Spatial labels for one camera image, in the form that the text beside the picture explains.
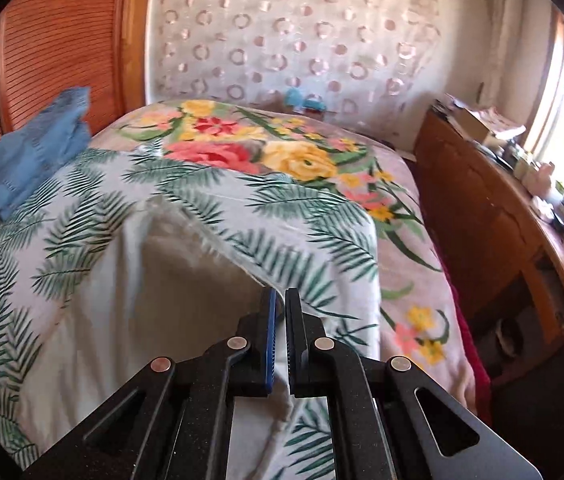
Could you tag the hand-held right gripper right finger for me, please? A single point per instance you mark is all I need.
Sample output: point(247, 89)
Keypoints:
point(292, 345)

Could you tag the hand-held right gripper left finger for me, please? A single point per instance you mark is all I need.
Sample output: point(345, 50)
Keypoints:
point(271, 340)

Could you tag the grey pants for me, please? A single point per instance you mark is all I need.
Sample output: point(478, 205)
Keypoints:
point(172, 320)

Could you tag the fern print bed sheet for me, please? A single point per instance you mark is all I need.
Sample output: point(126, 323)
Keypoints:
point(87, 220)

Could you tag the folded blue jeans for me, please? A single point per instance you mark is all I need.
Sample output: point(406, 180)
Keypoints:
point(32, 155)

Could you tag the dark red blanket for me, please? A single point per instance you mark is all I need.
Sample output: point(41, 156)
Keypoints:
point(472, 350)

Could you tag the floral blanket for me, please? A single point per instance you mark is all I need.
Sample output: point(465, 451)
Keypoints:
point(302, 160)

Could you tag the wooden desk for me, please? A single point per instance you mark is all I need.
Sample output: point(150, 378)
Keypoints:
point(482, 210)

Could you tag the blue plastic toy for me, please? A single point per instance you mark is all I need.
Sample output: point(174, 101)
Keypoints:
point(307, 101)

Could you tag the wooden slatted wardrobe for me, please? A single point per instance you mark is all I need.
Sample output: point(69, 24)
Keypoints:
point(52, 40)

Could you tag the cardboard box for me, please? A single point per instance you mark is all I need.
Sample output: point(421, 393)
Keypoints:
point(472, 122)

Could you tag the stack of papers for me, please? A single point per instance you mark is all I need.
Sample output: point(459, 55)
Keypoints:
point(504, 122)

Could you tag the circle pattern sheer curtain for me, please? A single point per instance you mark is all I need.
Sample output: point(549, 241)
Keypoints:
point(302, 30)

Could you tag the white wrapped pipe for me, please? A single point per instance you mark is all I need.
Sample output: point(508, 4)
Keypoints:
point(504, 35)

